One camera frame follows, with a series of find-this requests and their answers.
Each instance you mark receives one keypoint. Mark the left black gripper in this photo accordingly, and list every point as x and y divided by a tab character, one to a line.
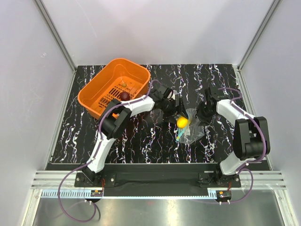
170	117

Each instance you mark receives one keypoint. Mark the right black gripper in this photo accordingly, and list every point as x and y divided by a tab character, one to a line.
204	121

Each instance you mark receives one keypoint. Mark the yellow lemon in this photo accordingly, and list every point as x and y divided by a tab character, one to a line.
182	122

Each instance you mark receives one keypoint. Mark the clear zip top bag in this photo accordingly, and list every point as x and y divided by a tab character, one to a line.
192	132

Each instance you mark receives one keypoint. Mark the dark red plum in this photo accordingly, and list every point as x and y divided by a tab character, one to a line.
124	96

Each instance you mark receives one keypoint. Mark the orange plastic basket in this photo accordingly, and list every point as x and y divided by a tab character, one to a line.
107	85

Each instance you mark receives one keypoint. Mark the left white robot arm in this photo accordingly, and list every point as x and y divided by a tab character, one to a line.
111	128

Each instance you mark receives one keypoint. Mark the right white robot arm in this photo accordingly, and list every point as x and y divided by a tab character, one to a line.
250	136

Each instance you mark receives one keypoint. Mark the right connector box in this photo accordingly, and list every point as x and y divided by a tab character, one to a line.
224	196

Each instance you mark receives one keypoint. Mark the connector box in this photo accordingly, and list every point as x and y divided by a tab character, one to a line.
97	192
224	196

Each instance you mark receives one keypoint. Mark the left connector box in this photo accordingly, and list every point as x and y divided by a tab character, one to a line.
97	192

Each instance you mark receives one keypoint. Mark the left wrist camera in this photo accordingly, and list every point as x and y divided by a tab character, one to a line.
165	90

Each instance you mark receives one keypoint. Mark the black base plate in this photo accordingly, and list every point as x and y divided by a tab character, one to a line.
196	174

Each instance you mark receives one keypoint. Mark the aluminium frame rail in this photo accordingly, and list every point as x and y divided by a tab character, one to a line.
258	179

